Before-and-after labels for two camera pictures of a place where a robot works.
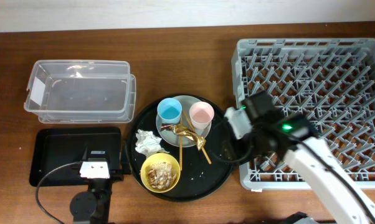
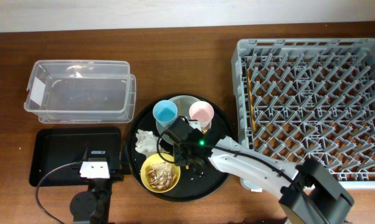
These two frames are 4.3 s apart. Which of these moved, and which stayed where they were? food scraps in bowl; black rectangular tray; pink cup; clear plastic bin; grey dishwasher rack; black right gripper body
Moved: black right gripper body
Stayed: pink cup; grey dishwasher rack; food scraps in bowl; black rectangular tray; clear plastic bin
